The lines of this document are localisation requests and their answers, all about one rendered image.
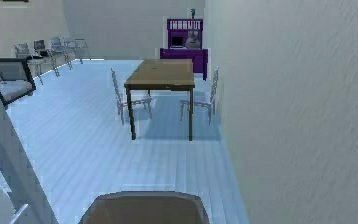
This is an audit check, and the grey guitar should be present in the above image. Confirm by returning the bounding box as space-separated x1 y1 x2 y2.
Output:
185 21 202 50

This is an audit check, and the pale long table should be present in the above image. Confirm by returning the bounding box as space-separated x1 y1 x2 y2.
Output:
27 49 77 78

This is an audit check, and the black laptop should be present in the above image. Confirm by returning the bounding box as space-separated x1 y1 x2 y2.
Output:
169 35 185 50

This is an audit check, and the purple desk with shelf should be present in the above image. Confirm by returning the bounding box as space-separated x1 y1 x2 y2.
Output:
159 18 209 82

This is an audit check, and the black frame grey armchair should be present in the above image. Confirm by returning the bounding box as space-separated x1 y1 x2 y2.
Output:
0 56 37 108

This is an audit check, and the grey metal chair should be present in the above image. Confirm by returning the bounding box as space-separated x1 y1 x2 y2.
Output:
64 36 92 65
110 67 154 126
179 66 220 127
49 37 74 71
13 42 45 86

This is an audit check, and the brown wooden table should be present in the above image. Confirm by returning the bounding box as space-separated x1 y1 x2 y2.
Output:
123 58 196 142

